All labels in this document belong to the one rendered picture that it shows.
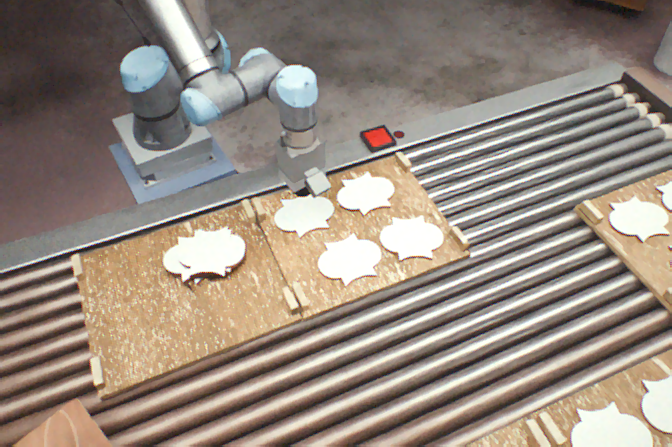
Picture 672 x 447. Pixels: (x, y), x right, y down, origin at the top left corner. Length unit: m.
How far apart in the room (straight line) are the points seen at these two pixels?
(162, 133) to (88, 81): 2.09
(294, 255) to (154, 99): 0.51
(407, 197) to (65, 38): 2.96
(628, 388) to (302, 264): 0.69
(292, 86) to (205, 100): 0.16
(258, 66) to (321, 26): 2.64
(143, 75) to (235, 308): 0.58
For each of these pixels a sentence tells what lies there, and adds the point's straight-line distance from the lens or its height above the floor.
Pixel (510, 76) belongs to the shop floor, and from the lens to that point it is 3.52.
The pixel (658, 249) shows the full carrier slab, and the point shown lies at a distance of 1.52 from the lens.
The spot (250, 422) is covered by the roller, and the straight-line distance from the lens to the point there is 1.17.
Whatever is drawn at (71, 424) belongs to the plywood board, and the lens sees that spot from 1.11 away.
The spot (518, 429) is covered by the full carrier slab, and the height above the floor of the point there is 0.94.
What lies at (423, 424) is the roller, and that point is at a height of 0.92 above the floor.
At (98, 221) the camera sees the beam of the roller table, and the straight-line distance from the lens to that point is 1.52.
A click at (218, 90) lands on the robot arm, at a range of 1.13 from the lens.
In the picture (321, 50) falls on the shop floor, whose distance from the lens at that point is 3.58.
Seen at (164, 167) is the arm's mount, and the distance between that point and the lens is 1.59.
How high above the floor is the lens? 2.00
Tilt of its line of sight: 48 degrees down
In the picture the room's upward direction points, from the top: straight up
